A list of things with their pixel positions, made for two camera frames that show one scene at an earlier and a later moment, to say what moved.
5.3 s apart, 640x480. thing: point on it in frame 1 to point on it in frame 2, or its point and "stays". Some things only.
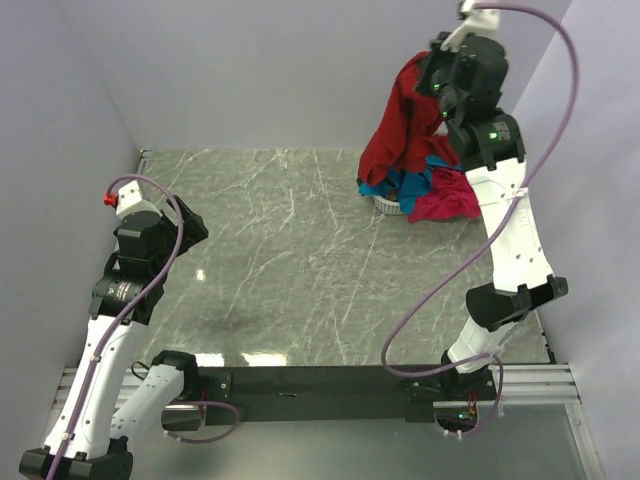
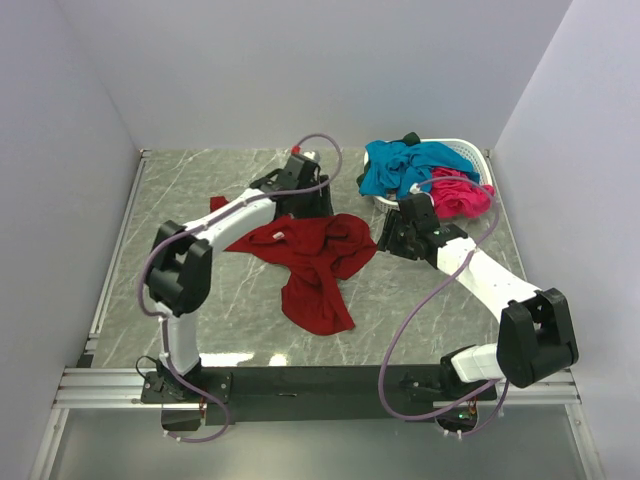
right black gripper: [434, 56] to [388, 239]
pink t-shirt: [452, 197] stays
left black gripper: [193, 230] to [321, 206]
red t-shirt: [407, 133] to [316, 250]
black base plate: [231, 396] stays
